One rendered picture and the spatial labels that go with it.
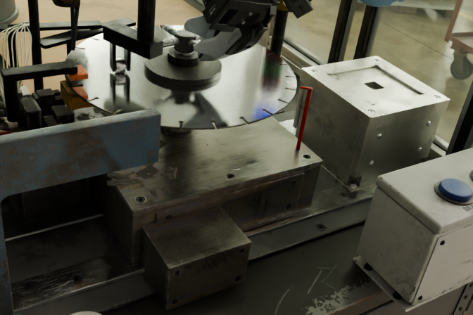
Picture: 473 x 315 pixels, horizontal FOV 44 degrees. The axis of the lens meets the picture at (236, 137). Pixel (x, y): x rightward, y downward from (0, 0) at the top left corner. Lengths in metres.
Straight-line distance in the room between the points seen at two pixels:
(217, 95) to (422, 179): 0.29
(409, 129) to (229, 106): 0.35
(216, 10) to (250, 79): 0.17
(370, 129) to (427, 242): 0.24
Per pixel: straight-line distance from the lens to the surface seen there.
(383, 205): 0.79
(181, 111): 0.74
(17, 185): 0.62
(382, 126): 0.93
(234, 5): 0.68
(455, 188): 0.79
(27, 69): 0.77
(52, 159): 0.61
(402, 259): 0.79
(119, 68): 0.81
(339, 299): 0.81
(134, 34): 0.78
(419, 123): 1.01
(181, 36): 0.81
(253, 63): 0.89
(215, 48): 0.77
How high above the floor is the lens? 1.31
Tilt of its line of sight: 32 degrees down
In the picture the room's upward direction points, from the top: 8 degrees clockwise
